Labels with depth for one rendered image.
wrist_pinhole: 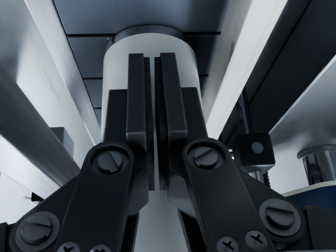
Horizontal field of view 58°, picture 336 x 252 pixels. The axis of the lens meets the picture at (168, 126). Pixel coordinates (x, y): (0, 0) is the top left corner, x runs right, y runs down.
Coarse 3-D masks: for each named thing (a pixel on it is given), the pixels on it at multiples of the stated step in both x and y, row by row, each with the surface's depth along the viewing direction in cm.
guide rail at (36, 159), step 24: (0, 72) 6; (0, 96) 6; (24, 96) 7; (0, 120) 6; (24, 120) 7; (0, 144) 6; (24, 144) 7; (48, 144) 9; (0, 168) 8; (24, 168) 8; (48, 168) 9; (72, 168) 11; (48, 192) 10
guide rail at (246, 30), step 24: (240, 0) 10; (264, 0) 9; (240, 24) 10; (264, 24) 10; (216, 48) 14; (240, 48) 11; (216, 72) 14; (240, 72) 13; (216, 96) 15; (216, 120) 17
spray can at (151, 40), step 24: (120, 48) 15; (144, 48) 14; (168, 48) 14; (192, 48) 16; (120, 72) 14; (192, 72) 15; (144, 216) 11; (168, 216) 11; (144, 240) 11; (168, 240) 11
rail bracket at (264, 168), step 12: (240, 96) 28; (240, 108) 27; (240, 120) 27; (240, 132) 27; (252, 132) 26; (240, 144) 25; (252, 144) 25; (264, 144) 25; (240, 156) 24; (252, 156) 24; (264, 156) 24; (240, 168) 25; (252, 168) 25; (264, 168) 25
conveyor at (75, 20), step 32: (64, 0) 13; (96, 0) 13; (128, 0) 13; (160, 0) 14; (192, 0) 14; (224, 0) 14; (96, 32) 15; (192, 32) 16; (96, 64) 17; (96, 96) 21
